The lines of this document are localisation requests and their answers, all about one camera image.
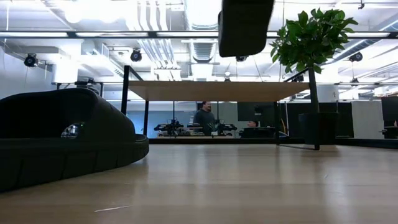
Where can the black computer monitor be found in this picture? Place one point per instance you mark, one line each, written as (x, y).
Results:
(390, 109)
(255, 111)

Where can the black overhead frame bar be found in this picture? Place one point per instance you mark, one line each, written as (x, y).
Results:
(152, 34)

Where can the black foam slide sandal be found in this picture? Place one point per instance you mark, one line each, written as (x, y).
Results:
(245, 28)
(46, 152)

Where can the person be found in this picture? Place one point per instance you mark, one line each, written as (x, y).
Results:
(252, 124)
(204, 119)

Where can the black background robot arm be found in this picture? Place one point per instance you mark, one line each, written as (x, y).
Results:
(169, 127)
(227, 127)

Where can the wooden shelf with black frame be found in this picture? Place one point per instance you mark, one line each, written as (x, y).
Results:
(214, 91)

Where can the black office partition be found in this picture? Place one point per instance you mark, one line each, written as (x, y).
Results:
(343, 119)

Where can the silver ventilation duct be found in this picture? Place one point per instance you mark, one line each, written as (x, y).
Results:
(203, 49)

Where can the green leafy plant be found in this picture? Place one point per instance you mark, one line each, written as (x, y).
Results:
(311, 37)

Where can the black ceiling spotlight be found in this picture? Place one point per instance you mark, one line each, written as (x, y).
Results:
(241, 58)
(356, 57)
(136, 55)
(30, 60)

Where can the black metal stand frame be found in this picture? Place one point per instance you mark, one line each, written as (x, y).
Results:
(81, 83)

